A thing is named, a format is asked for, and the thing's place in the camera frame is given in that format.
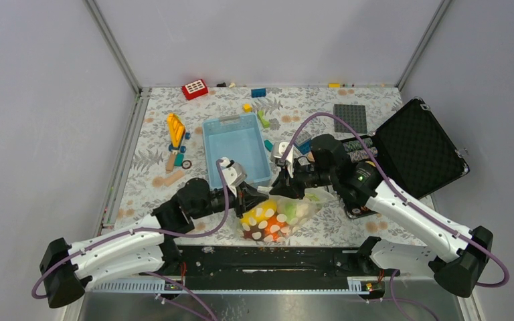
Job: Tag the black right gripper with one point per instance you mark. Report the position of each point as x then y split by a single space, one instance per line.
288 184

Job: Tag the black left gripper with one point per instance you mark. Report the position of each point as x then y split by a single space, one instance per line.
245 196

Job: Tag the yellow toy mango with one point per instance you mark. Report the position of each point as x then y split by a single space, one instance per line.
258 216

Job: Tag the clear polka dot zip bag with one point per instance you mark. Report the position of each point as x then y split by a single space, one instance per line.
315 195

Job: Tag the orange toy carrot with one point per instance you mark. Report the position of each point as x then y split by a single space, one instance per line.
271 225

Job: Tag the toy cauliflower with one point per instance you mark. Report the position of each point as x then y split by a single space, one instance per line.
297 212

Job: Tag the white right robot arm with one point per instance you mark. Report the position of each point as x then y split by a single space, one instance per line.
453 254

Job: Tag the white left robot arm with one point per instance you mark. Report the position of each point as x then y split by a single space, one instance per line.
69 270

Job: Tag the blue grey brick stack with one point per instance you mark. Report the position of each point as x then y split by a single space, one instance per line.
303 142

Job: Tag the wooden block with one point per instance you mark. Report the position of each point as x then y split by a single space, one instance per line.
173 178

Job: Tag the grey building baseplate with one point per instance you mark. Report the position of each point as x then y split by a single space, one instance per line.
353 115

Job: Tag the teal toy block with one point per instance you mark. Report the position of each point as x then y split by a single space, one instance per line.
268 145

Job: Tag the yellow toy truck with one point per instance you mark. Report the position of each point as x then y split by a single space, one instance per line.
178 134

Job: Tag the green toy piece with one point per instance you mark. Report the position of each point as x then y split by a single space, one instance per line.
264 122

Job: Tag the blue perforated plastic basket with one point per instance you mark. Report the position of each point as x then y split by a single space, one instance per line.
238 138

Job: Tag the black poker chip case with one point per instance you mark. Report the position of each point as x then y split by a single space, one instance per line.
415 151

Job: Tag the blue toy brick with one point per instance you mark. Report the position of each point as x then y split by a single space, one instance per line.
258 92

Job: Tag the red white toy brick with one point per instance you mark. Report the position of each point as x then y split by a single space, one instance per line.
194 89

